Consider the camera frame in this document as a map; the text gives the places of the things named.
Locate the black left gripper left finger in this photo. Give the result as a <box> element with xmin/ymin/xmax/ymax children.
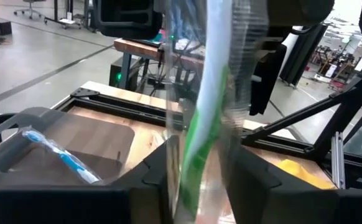
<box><xmin>0</xmin><ymin>136</ymin><xmax>182</xmax><ymax>224</ymax></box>

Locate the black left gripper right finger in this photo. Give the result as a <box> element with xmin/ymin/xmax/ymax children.
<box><xmin>227</xmin><ymin>146</ymin><xmax>362</xmax><ymax>224</ymax></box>

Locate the blue toothbrush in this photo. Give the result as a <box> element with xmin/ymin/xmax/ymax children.
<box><xmin>21</xmin><ymin>126</ymin><xmax>103</xmax><ymax>185</ymax></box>

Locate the green toothbrush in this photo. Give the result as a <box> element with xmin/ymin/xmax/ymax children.
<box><xmin>164</xmin><ymin>0</ymin><xmax>271</xmax><ymax>224</ymax></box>

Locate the wooden desk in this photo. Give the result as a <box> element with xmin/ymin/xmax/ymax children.
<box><xmin>113</xmin><ymin>37</ymin><xmax>207</xmax><ymax>68</ymax></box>

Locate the yellow cloth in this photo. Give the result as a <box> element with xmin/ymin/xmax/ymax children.
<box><xmin>275</xmin><ymin>158</ymin><xmax>336</xmax><ymax>190</ymax></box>

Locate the black computer tower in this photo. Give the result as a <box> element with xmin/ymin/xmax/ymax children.
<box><xmin>108</xmin><ymin>55</ymin><xmax>140</xmax><ymax>91</ymax></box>

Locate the grey office chair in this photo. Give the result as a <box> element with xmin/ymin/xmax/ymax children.
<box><xmin>12</xmin><ymin>0</ymin><xmax>47</xmax><ymax>20</ymax></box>

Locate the black room partition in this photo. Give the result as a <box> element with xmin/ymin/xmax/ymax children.
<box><xmin>279</xmin><ymin>24</ymin><xmax>328</xmax><ymax>88</ymax></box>

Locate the silver aluminium post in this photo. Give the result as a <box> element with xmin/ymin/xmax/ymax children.
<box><xmin>330</xmin><ymin>132</ymin><xmax>347</xmax><ymax>190</ymax></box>

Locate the black aluminium table frame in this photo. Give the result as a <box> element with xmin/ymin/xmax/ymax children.
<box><xmin>55</xmin><ymin>86</ymin><xmax>362</xmax><ymax>190</ymax></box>

